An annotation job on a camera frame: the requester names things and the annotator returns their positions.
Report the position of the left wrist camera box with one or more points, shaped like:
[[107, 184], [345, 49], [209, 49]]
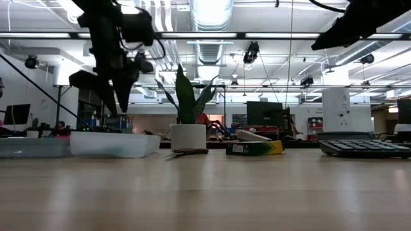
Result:
[[138, 29]]

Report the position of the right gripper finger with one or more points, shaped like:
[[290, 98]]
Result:
[[343, 37]]

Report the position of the black ceiling spotlight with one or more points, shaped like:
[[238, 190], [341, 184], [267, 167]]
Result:
[[367, 58], [31, 61]]

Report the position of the white stapler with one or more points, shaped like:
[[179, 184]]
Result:
[[250, 135]]

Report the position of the white square pillar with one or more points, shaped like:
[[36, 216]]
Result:
[[335, 109]]

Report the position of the black overhead camera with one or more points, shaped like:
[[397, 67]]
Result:
[[251, 53]]

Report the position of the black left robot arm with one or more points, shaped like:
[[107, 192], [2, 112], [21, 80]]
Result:
[[102, 32]]

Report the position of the black monitor on stand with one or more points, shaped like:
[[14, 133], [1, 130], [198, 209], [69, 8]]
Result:
[[263, 112]]

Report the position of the black overhead frame bar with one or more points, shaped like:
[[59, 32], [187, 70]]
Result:
[[241, 35]]

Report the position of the black desk calculator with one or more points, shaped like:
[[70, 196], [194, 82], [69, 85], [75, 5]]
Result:
[[359, 146]]

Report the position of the clear plastic pencil box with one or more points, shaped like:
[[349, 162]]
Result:
[[112, 144]]

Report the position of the clear plastic container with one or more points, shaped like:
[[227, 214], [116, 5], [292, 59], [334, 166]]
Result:
[[32, 147]]

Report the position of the black table edge rail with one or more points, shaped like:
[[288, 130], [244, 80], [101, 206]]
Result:
[[298, 145]]

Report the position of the yellow green crayon box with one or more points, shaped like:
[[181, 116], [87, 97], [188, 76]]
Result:
[[253, 148]]

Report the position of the black monitor beside pillar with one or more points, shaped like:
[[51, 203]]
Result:
[[404, 112]]

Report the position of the person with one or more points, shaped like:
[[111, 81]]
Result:
[[61, 128]]

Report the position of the shelf with red bins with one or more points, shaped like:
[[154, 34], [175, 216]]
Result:
[[314, 128]]

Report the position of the silver ventilation duct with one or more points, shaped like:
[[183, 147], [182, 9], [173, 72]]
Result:
[[210, 19]]

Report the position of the white plant pot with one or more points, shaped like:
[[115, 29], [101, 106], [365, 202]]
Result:
[[187, 136]]

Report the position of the green snake plant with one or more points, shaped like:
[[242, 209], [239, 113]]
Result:
[[184, 96]]

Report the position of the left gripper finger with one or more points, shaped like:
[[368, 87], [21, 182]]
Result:
[[123, 90], [93, 83]]

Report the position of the small black monitor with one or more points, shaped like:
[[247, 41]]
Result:
[[17, 114]]

